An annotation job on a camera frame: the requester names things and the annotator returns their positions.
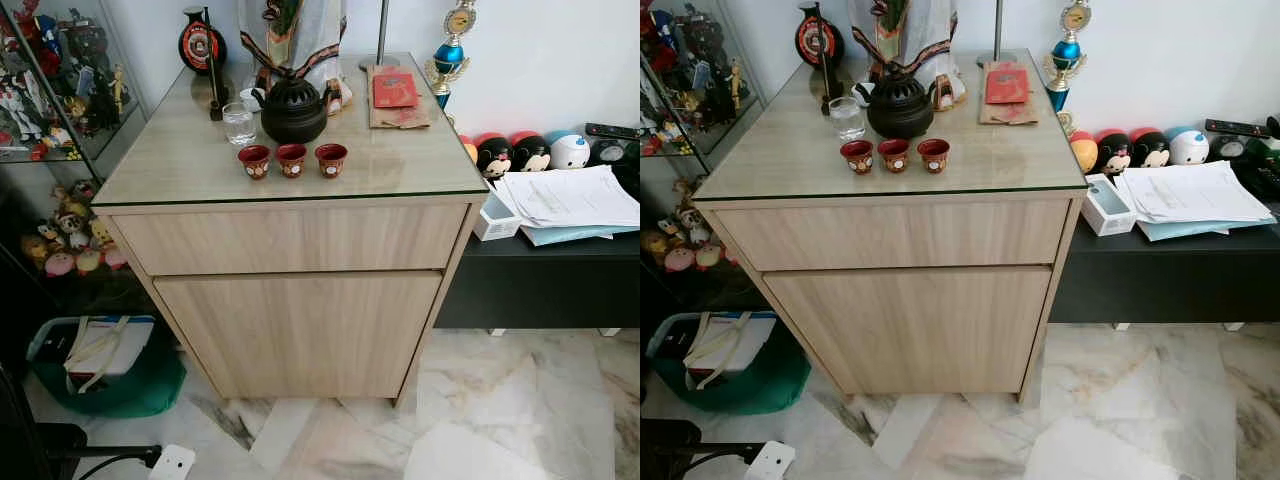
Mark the pink round plush toy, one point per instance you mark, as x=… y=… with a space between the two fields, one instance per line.
x=680 y=260
x=60 y=265

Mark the brown white plush toy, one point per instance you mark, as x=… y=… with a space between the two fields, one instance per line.
x=72 y=228
x=694 y=222

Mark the light blue folder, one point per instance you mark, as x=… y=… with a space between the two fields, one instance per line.
x=570 y=236
x=1200 y=231

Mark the stack of white papers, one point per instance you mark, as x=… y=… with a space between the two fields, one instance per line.
x=1190 y=190
x=570 y=195

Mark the small round black clock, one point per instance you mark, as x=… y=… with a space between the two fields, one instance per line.
x=1229 y=149
x=609 y=153

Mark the black low bench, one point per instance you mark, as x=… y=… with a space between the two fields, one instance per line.
x=540 y=285
x=1160 y=280

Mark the black remote control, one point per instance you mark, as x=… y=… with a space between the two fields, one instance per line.
x=1237 y=128
x=610 y=131

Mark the white blue round plush toy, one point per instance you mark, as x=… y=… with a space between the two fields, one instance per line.
x=569 y=151
x=1188 y=148

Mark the black mouse plush toy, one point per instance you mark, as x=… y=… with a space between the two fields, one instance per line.
x=1151 y=150
x=1113 y=154
x=495 y=158
x=531 y=153

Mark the white open box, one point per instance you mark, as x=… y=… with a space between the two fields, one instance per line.
x=495 y=222
x=1105 y=212

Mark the glass display cabinet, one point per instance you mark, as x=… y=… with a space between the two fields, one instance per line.
x=700 y=60
x=60 y=60

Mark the green bag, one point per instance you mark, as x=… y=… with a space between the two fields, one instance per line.
x=130 y=395
x=760 y=390

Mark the orange round plush toy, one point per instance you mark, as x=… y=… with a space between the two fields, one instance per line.
x=1083 y=153
x=469 y=150

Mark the black chair base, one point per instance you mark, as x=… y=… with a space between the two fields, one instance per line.
x=668 y=452
x=40 y=450

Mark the red patterned small cup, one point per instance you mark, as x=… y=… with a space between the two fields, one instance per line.
x=291 y=159
x=254 y=160
x=857 y=156
x=893 y=154
x=331 y=159
x=933 y=154

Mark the clear drinking glass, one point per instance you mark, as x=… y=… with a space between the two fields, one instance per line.
x=239 y=125
x=846 y=120

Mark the black slim upright holder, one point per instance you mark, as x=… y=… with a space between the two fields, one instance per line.
x=829 y=75
x=214 y=80

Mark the white power strip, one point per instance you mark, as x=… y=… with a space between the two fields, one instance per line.
x=172 y=463
x=770 y=461

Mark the blue gold trophy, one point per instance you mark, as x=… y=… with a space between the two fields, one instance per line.
x=449 y=55
x=1066 y=50

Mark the white small cup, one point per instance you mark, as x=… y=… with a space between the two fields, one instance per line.
x=250 y=97
x=861 y=91

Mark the brown paper envelope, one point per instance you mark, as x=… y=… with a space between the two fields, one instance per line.
x=1010 y=114
x=400 y=118

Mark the light wood cabinet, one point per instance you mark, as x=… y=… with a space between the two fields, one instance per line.
x=900 y=320
x=300 y=320

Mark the red packet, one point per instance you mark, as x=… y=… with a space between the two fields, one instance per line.
x=394 y=90
x=1006 y=86

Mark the metal lamp stand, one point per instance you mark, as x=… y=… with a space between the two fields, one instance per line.
x=382 y=30
x=998 y=28

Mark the statue draped in white cloth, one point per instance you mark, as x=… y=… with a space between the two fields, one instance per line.
x=295 y=30
x=905 y=28

